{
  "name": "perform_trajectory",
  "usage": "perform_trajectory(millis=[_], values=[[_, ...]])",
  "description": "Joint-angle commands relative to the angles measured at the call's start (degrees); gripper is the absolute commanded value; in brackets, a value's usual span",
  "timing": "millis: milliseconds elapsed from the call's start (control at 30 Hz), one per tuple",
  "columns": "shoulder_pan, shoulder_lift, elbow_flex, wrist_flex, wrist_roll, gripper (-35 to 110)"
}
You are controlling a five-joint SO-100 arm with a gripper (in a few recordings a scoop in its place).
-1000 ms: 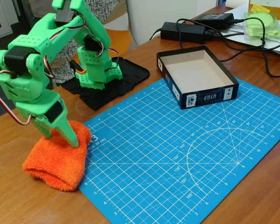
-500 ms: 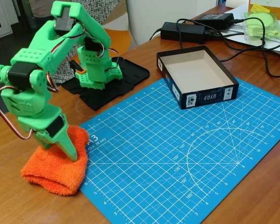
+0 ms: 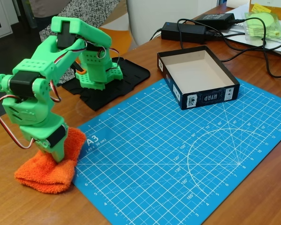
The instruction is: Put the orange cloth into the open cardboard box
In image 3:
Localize black plastic base plate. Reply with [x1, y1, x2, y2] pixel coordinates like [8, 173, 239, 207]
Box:
[61, 57, 151, 111]

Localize short black adapter cable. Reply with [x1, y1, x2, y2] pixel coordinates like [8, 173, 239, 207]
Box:
[149, 28, 163, 41]

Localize black and orange table clamp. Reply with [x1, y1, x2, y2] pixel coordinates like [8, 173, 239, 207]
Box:
[71, 62, 86, 75]

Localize white door frame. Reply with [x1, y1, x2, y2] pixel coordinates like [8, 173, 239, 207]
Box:
[0, 0, 13, 42]

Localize white paper sheets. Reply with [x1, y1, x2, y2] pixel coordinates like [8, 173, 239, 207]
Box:
[224, 7, 281, 58]

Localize orange terry cloth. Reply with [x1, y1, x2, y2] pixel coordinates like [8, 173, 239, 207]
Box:
[14, 127, 87, 195]

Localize black adapter output cable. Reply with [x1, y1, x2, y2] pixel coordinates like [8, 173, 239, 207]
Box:
[205, 29, 281, 63]

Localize black power adapter blue dot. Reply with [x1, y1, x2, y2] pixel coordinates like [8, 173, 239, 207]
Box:
[160, 22, 207, 45]

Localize person in speckled grey garment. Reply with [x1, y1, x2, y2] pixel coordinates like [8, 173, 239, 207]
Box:
[29, 0, 108, 47]

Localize black power adapter white label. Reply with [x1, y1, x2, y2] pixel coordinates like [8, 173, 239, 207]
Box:
[196, 13, 236, 30]

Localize red white black servo cable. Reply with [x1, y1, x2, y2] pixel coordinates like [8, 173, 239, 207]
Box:
[0, 95, 37, 150]
[48, 79, 62, 103]

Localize blue A3 cutting mat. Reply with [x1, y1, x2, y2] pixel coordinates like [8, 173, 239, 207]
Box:
[73, 78, 281, 225]

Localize long looping black power cable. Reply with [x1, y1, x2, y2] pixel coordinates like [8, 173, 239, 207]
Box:
[177, 17, 281, 78]

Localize black cardboard game box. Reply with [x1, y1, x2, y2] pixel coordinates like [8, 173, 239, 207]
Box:
[157, 45, 240, 111]

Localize clear bag with green parts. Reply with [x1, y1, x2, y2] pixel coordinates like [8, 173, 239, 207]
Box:
[244, 11, 281, 41]

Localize yellow sticky note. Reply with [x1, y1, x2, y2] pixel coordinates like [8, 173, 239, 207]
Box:
[252, 3, 272, 14]

